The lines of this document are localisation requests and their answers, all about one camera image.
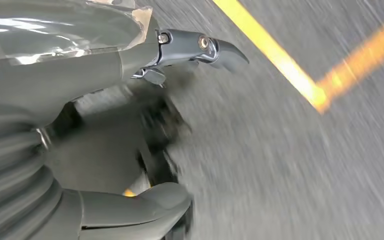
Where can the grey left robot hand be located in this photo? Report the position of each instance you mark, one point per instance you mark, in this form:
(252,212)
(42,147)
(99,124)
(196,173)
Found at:
(46,76)

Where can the yellow floor tape square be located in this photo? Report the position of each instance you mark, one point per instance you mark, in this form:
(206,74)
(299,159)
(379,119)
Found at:
(278,56)

